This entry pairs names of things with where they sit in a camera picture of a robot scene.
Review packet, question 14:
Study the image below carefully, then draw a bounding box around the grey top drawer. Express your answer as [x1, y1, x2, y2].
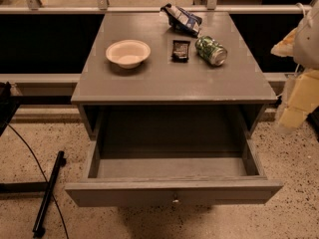
[66, 112, 283, 206]

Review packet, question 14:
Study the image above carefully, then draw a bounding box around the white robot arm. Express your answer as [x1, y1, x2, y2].
[271, 3, 319, 132]

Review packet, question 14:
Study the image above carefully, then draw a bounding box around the grey wooden drawer cabinet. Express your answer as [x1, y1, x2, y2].
[70, 11, 278, 141]

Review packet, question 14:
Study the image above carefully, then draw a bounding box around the green soda can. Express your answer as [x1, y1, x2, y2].
[195, 36, 227, 66]

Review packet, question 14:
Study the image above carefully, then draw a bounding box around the dark snack bar wrapper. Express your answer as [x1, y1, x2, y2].
[171, 40, 190, 63]

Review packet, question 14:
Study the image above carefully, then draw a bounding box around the blue white chip bag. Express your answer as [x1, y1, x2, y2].
[160, 4, 202, 37]

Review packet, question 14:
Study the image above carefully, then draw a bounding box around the white paper bowl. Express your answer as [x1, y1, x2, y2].
[106, 40, 151, 69]

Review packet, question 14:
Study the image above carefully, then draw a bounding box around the black metal floor stand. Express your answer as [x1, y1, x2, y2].
[0, 151, 66, 239]

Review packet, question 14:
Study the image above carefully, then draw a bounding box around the black equipment at left edge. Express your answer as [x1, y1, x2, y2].
[0, 83, 20, 136]

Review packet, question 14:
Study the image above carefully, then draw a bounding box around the white cable at right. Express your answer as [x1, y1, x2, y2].
[293, 2, 308, 18]

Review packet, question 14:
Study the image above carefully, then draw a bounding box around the metal railing frame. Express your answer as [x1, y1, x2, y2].
[0, 0, 319, 16]

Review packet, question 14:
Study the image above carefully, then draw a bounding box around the black cable on floor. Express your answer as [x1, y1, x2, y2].
[4, 121, 70, 239]

